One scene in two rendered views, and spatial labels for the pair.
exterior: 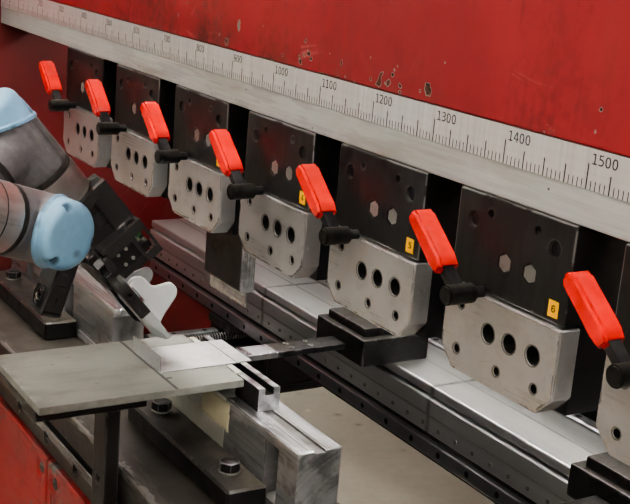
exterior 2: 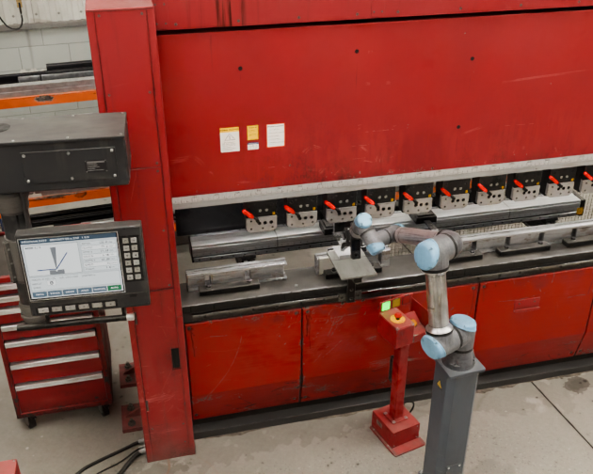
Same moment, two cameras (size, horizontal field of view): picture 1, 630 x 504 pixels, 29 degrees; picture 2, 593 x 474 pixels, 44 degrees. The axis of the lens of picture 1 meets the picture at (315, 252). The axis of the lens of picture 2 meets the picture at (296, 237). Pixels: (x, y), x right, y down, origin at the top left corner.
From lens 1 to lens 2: 3.59 m
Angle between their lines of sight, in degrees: 67
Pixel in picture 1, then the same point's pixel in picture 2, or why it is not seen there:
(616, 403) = (480, 198)
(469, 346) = (448, 205)
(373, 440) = not seen: hidden behind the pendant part
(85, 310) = (262, 273)
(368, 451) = not seen: hidden behind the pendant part
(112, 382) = (361, 263)
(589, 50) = (471, 153)
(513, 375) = (459, 204)
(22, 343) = (261, 292)
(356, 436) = not seen: hidden behind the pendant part
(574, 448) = (394, 218)
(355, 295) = (414, 210)
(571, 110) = (468, 162)
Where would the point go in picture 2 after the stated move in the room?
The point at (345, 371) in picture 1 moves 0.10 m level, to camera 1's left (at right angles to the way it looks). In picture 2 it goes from (323, 239) to (317, 247)
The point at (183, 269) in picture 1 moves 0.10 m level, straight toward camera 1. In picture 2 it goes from (221, 252) to (240, 254)
